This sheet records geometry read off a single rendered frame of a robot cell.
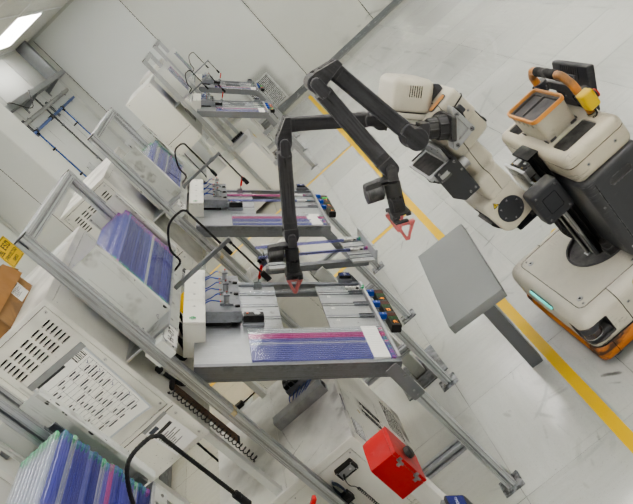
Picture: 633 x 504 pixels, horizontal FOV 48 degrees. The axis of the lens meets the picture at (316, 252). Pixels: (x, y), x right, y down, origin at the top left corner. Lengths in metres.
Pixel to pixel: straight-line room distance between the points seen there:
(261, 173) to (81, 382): 5.14
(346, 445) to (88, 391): 0.91
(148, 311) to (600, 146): 1.65
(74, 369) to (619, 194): 1.97
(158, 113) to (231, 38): 3.24
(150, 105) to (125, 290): 4.91
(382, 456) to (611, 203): 1.25
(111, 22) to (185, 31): 0.97
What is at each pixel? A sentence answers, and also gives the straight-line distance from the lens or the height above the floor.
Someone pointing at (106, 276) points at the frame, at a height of 1.62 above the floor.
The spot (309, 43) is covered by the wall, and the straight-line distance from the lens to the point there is 10.30.
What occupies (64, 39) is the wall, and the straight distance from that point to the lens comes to 10.35.
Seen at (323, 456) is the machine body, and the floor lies 0.62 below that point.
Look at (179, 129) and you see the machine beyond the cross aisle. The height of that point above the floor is 1.20.
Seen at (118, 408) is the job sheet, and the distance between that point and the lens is 2.48.
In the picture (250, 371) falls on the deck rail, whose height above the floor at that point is 1.07.
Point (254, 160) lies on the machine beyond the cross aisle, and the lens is 7.30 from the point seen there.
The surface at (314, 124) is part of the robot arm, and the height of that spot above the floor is 1.40.
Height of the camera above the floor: 2.05
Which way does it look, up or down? 21 degrees down
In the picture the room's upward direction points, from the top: 45 degrees counter-clockwise
